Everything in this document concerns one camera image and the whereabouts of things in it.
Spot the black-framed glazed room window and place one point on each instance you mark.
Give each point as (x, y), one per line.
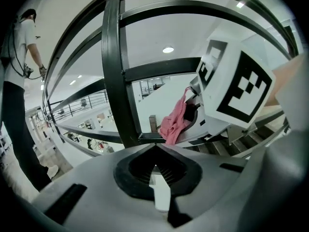
(149, 88)

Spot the long ceiling light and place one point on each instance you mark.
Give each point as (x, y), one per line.
(72, 82)
(240, 4)

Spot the black office chair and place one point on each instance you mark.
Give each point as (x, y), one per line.
(83, 102)

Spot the person's right forearm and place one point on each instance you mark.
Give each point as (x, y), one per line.
(285, 74)

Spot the dark wooden railing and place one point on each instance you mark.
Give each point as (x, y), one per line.
(113, 57)

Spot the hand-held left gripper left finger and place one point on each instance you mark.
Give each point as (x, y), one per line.
(96, 190)

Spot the pink cloth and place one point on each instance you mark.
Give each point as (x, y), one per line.
(173, 122)

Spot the black mezzanine guardrail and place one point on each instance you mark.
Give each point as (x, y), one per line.
(96, 97)

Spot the stair balustrade with wooden rails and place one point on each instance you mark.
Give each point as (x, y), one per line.
(152, 123)

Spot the dark wooden staircase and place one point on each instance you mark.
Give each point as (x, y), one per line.
(241, 144)

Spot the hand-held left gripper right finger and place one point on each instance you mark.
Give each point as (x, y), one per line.
(212, 178)

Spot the dome pendant lamp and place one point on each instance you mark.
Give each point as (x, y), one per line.
(168, 49)

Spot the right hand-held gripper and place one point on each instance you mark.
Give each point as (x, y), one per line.
(231, 86)

